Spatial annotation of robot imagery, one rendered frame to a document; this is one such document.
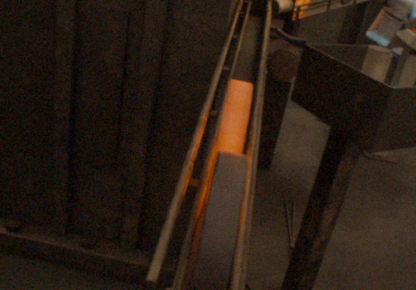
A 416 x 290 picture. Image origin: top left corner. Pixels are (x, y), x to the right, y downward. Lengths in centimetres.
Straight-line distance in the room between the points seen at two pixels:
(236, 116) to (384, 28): 131
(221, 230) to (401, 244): 145
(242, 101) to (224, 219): 21
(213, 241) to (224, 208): 3
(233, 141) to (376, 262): 118
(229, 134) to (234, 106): 4
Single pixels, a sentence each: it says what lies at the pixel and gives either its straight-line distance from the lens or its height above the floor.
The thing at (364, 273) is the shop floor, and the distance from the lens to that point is 163.
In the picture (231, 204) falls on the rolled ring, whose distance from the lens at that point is 44.
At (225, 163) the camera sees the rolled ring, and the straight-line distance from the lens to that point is 47.
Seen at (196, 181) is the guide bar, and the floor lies 60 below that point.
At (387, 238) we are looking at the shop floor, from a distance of 184.
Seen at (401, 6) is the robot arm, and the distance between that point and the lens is 184.
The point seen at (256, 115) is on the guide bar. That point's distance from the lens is 84.
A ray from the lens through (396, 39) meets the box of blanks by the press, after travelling 367.
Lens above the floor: 96
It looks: 26 degrees down
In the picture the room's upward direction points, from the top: 10 degrees clockwise
